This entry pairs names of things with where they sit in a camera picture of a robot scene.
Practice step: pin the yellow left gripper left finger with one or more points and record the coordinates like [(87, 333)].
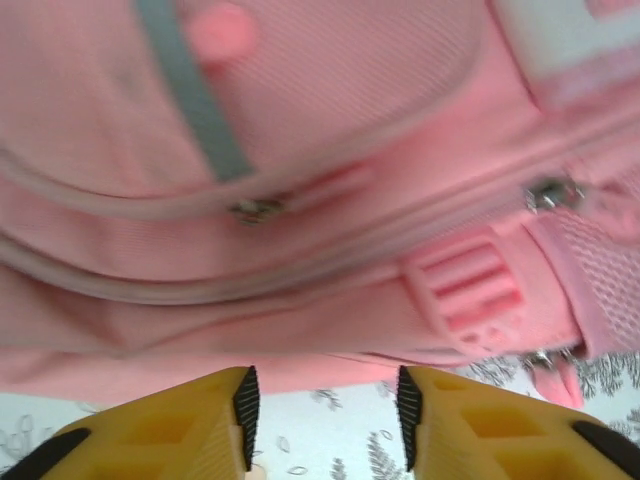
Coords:
[(150, 435)]

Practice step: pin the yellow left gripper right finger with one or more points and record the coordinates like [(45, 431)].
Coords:
[(500, 440)]

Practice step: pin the pink student backpack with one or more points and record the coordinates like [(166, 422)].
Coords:
[(320, 150)]

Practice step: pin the floral table cover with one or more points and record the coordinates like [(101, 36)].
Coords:
[(325, 440)]

